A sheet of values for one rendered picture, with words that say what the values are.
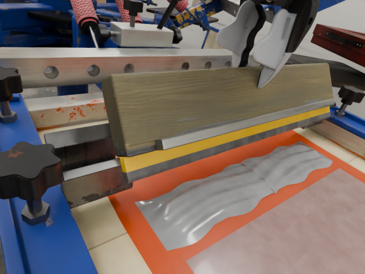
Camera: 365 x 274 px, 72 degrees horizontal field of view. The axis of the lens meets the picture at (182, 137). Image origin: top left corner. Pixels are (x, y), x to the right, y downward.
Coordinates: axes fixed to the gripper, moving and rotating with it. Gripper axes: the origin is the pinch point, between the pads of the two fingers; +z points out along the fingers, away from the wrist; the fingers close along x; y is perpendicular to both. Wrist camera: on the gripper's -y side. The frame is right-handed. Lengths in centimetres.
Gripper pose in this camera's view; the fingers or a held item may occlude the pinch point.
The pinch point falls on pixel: (253, 72)
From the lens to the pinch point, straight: 36.6
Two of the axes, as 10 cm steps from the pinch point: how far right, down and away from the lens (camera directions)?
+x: 5.8, 5.3, -6.2
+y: -7.9, 2.0, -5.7
